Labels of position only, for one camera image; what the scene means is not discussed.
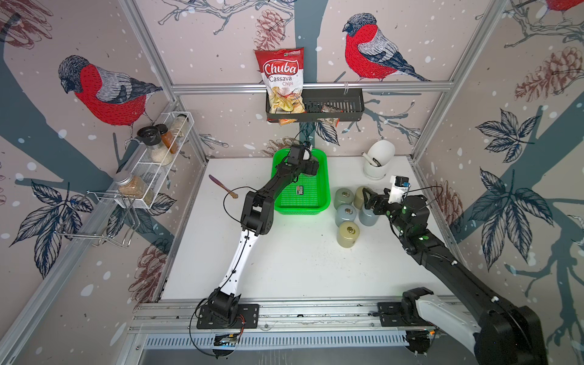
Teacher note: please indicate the green plastic basket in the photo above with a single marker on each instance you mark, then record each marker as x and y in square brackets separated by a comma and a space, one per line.
[316, 197]

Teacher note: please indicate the white wire spice rack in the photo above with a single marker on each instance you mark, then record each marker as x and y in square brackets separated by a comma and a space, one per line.
[129, 215]

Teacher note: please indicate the black lid spice jar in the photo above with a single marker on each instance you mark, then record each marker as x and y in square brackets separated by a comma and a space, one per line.
[158, 152]

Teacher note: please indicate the dark wall-mounted basket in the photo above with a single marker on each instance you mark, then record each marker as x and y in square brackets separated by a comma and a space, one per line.
[348, 100]

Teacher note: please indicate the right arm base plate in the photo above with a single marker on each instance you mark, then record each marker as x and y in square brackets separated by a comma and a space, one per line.
[401, 314]

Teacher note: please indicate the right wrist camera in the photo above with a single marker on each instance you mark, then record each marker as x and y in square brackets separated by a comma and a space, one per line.
[399, 188]

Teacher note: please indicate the silver lid grain jar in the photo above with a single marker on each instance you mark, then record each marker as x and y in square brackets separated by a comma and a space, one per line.
[129, 184]

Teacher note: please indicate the purple gold butter knife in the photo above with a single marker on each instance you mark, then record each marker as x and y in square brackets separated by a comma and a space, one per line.
[230, 192]

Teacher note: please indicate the orange spice jar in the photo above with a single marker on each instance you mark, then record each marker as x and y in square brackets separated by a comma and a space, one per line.
[167, 138]

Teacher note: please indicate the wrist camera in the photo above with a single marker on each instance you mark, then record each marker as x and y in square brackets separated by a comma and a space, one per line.
[399, 188]
[305, 154]

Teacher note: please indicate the white spoon in holder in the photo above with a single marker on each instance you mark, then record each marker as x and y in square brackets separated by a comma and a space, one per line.
[370, 160]

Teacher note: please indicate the yellow tea canister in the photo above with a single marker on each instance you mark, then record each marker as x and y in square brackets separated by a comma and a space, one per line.
[348, 234]
[360, 197]

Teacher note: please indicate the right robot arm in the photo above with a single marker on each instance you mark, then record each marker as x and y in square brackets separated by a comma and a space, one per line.
[495, 330]

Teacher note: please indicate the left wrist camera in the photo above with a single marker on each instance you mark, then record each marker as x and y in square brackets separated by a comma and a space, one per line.
[305, 154]

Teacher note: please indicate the pale spice jar back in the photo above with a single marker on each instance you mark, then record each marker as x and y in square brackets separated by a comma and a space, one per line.
[180, 126]

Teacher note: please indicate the small snack packet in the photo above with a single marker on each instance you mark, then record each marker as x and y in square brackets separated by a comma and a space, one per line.
[330, 109]

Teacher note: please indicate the green tea canister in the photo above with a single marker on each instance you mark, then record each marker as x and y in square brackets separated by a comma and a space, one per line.
[343, 196]

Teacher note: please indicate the white utensil holder cup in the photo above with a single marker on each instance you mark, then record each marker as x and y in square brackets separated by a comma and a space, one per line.
[382, 151]

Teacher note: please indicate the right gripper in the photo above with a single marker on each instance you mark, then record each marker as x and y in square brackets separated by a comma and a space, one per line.
[382, 201]

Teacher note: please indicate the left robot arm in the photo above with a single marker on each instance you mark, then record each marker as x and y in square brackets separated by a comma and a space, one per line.
[256, 220]

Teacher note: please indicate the Chuba cassava chips bag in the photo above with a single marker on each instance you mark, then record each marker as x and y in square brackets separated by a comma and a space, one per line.
[282, 72]

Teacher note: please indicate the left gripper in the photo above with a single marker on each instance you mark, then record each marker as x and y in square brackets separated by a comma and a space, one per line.
[309, 166]

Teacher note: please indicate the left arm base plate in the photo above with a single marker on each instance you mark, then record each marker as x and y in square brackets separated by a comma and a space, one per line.
[247, 317]

